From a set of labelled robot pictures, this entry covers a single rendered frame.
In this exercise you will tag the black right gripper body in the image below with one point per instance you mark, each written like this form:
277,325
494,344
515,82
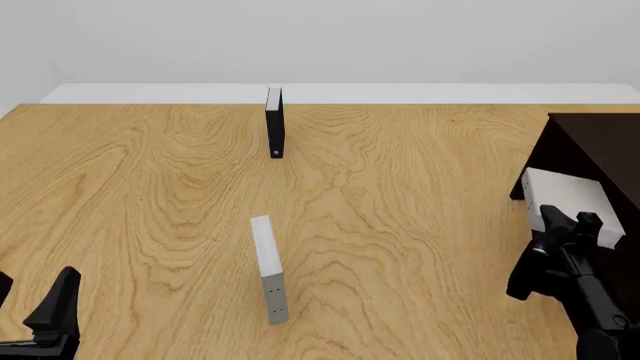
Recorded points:
575,257

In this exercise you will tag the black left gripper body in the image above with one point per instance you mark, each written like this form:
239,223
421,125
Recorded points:
45,347

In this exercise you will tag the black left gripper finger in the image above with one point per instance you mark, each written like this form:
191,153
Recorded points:
57,303
4,288

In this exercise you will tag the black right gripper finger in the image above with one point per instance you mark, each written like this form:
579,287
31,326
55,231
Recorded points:
525,273
556,223

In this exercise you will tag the thick white book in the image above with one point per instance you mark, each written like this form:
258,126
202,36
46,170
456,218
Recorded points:
565,191

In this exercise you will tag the dark brown wooden cabinet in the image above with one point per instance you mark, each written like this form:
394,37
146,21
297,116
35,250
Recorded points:
595,146

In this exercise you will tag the grey book with white pages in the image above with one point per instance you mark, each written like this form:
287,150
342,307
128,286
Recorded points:
269,255

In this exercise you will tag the black upright book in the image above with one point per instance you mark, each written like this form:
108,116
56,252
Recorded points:
274,127

